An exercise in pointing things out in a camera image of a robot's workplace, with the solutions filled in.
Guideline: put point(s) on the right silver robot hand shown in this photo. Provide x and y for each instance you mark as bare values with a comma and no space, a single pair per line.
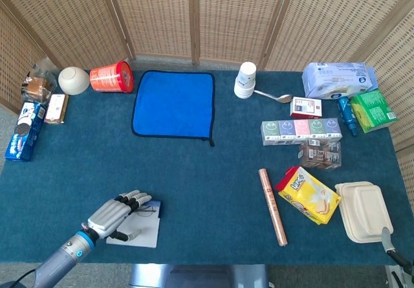
387,239

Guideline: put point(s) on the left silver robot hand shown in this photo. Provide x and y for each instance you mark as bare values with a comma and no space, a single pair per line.
108,217

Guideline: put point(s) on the thin black eyeglasses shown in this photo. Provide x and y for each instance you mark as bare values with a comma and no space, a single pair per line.
147,211

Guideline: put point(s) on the blue eyeglass case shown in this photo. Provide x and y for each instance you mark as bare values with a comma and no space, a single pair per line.
147,233

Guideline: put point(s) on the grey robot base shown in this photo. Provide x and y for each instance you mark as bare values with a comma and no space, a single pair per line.
200,276

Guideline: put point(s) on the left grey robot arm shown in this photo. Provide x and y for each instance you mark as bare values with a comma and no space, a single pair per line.
61,259

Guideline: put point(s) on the beige lidded lunch container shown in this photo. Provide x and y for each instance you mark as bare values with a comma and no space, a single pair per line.
363,210

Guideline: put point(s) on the yellow red Lipo snack bag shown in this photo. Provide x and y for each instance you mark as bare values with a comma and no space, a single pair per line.
307,197

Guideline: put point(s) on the brown clear wrapped pack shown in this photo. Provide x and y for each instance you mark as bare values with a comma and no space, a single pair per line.
321,157

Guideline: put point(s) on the teal table mat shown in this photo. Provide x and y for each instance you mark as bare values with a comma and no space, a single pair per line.
210,178

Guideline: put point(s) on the blue Oreo cookie box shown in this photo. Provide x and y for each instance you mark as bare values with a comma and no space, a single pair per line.
25,132

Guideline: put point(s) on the small brown white box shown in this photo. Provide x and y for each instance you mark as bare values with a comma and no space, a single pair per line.
55,109

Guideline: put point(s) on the wooden rolling pin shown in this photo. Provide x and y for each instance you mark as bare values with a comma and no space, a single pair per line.
272,205

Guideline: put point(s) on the green tissue pack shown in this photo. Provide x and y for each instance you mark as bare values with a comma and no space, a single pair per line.
373,110

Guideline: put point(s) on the blue cloth black trim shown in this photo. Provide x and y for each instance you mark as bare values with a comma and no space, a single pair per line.
174,103

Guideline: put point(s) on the dark blue bottle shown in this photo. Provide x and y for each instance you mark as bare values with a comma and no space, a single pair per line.
346,113

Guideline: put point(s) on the orange tub red lid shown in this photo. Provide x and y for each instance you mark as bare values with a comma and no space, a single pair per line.
108,78

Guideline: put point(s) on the pastel pocket tissue multipack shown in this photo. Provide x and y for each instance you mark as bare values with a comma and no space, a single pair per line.
300,131

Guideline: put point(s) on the cream bowl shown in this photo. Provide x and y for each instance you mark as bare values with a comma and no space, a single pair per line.
73,81

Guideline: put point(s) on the clear bag brown cake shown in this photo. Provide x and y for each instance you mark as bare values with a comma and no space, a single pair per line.
38,85

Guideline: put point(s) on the small white red box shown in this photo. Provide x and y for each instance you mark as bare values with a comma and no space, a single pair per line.
305,107

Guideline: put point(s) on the pale blue tissue pack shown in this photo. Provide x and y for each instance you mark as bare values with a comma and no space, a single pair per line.
338,81

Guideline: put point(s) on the metal spoon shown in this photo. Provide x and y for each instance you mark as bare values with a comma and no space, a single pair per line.
283,98

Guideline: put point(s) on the stack of white paper cups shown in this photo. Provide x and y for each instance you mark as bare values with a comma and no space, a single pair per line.
245,82

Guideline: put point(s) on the woven wooden folding screen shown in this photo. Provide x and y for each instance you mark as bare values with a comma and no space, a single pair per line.
161,16

